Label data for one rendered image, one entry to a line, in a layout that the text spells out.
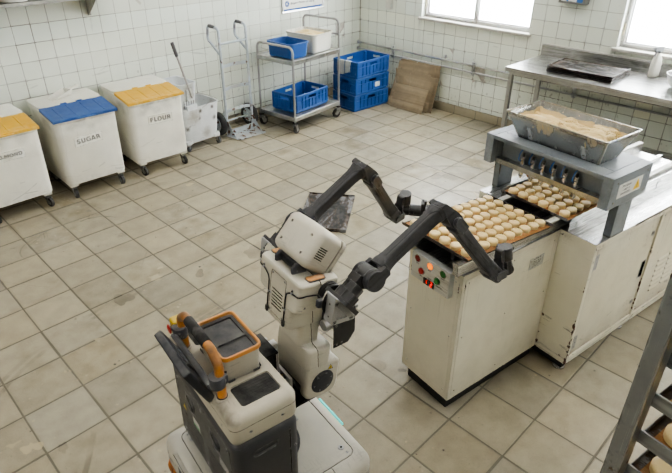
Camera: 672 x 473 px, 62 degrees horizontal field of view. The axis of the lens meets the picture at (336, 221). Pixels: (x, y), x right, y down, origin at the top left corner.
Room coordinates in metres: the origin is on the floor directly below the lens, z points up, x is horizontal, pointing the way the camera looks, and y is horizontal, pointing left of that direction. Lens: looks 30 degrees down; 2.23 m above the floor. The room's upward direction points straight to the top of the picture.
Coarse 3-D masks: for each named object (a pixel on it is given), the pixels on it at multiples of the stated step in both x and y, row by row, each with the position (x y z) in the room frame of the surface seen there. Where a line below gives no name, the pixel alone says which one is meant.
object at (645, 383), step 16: (656, 320) 0.68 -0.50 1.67; (656, 336) 0.67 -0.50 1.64; (656, 352) 0.66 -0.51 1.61; (640, 368) 0.68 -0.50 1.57; (656, 368) 0.66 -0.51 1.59; (640, 384) 0.67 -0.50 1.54; (656, 384) 0.66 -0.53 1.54; (640, 400) 0.66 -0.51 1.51; (624, 416) 0.67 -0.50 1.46; (640, 416) 0.66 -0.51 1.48; (624, 432) 0.67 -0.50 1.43; (608, 448) 0.68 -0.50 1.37; (624, 448) 0.66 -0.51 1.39; (608, 464) 0.67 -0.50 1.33; (624, 464) 0.66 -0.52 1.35
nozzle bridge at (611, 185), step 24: (504, 144) 2.80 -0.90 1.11; (528, 144) 2.62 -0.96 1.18; (504, 168) 2.85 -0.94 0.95; (528, 168) 2.63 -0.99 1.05; (552, 168) 2.55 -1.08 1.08; (576, 168) 2.36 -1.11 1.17; (600, 168) 2.33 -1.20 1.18; (624, 168) 2.33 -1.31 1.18; (648, 168) 2.38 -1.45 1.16; (576, 192) 2.38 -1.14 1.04; (600, 192) 2.25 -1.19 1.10; (624, 192) 2.28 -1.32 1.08; (624, 216) 2.33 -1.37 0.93
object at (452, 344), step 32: (448, 256) 2.12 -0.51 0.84; (544, 256) 2.31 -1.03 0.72; (416, 288) 2.19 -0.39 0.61; (480, 288) 2.04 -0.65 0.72; (512, 288) 2.18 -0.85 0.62; (544, 288) 2.35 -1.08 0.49; (416, 320) 2.17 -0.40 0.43; (448, 320) 2.01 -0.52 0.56; (480, 320) 2.06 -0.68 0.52; (512, 320) 2.21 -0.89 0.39; (416, 352) 2.15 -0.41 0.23; (448, 352) 1.99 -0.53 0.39; (480, 352) 2.09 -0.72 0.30; (512, 352) 2.25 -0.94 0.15; (448, 384) 1.97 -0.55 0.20
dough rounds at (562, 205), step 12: (516, 192) 2.62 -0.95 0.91; (528, 192) 2.61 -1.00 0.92; (540, 192) 2.64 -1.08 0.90; (552, 192) 2.62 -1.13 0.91; (564, 192) 2.60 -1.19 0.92; (540, 204) 2.48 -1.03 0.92; (552, 204) 2.50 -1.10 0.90; (564, 204) 2.47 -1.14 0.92; (576, 204) 2.47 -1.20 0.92; (588, 204) 2.47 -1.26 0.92; (564, 216) 2.37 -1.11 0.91
